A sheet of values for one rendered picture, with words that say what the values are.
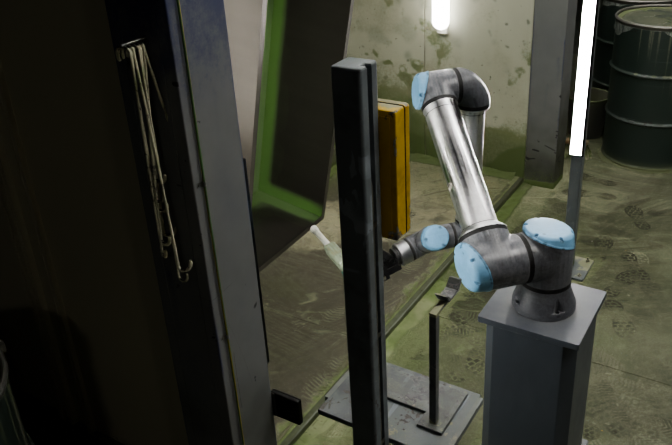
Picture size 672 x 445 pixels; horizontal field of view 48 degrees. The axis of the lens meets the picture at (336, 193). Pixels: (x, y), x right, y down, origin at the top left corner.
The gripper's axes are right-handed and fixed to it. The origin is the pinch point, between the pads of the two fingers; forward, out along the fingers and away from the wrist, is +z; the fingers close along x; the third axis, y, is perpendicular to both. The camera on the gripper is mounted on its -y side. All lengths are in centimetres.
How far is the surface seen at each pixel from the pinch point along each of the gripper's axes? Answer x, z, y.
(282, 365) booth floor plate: 22, 33, 40
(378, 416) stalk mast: -108, 30, -42
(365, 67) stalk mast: -110, 12, -114
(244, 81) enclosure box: 8, 9, -81
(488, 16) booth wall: 136, -159, -15
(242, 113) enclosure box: 10, 13, -70
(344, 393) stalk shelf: -87, 32, -33
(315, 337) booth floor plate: 33, 15, 44
